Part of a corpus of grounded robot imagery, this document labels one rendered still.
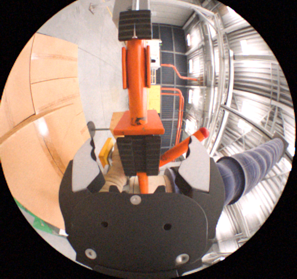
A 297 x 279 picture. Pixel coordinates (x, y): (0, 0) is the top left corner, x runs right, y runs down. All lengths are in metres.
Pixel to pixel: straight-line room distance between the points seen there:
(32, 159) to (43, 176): 0.06
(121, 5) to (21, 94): 0.69
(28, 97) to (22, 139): 0.48
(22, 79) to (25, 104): 0.16
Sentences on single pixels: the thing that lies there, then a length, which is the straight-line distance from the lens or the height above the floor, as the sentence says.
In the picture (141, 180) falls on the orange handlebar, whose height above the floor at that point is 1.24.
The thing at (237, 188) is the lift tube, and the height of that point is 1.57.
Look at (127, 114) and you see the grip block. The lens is 0.16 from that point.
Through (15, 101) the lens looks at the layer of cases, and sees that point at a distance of 0.74.
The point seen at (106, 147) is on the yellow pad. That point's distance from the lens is 0.30.
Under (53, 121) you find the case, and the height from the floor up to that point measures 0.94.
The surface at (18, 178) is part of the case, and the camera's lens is 0.32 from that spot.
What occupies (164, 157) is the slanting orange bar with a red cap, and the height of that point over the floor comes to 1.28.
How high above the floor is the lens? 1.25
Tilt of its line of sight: 1 degrees up
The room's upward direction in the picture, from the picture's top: 88 degrees clockwise
